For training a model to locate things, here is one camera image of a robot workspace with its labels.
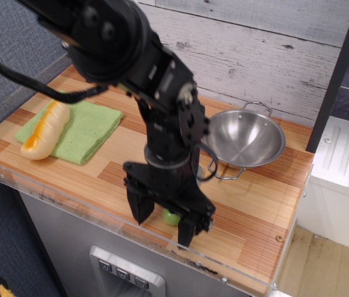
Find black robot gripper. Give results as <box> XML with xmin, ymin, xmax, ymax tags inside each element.
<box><xmin>123</xmin><ymin>156</ymin><xmax>217</xmax><ymax>248</ymax></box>

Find green handled grey spatula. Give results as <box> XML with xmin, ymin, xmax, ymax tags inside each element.
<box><xmin>162</xmin><ymin>163</ymin><xmax>205</xmax><ymax>227</ymax></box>

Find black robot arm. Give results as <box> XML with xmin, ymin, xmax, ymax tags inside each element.
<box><xmin>24</xmin><ymin>1</ymin><xmax>215</xmax><ymax>247</ymax></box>

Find stainless steel pot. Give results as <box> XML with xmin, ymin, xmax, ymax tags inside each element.
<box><xmin>204</xmin><ymin>101</ymin><xmax>286</xmax><ymax>180</ymax></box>

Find silver dispenser button panel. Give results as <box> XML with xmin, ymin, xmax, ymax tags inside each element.
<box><xmin>89</xmin><ymin>245</ymin><xmax>166</xmax><ymax>296</ymax></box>

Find grey toy fridge cabinet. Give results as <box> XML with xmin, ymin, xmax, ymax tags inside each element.
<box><xmin>20</xmin><ymin>194</ymin><xmax>245</xmax><ymax>296</ymax></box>

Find green folded cloth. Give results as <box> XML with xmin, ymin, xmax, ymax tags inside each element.
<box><xmin>15</xmin><ymin>100</ymin><xmax>123</xmax><ymax>165</ymax></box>

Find toy bread loaf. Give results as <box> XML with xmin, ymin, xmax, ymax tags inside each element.
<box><xmin>20</xmin><ymin>100</ymin><xmax>70</xmax><ymax>160</ymax></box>

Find white toy sink unit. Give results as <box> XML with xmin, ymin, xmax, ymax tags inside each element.
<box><xmin>296</xmin><ymin>117</ymin><xmax>349</xmax><ymax>247</ymax></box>

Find yellow object at corner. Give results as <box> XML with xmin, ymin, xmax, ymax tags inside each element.
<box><xmin>0</xmin><ymin>285</ymin><xmax>15</xmax><ymax>297</ymax></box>

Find clear acrylic table guard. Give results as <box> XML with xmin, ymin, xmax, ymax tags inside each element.
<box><xmin>0</xmin><ymin>165</ymin><xmax>278</xmax><ymax>296</ymax></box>

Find black right frame post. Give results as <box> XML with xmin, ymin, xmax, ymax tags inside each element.
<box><xmin>306</xmin><ymin>28</ymin><xmax>349</xmax><ymax>153</ymax></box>

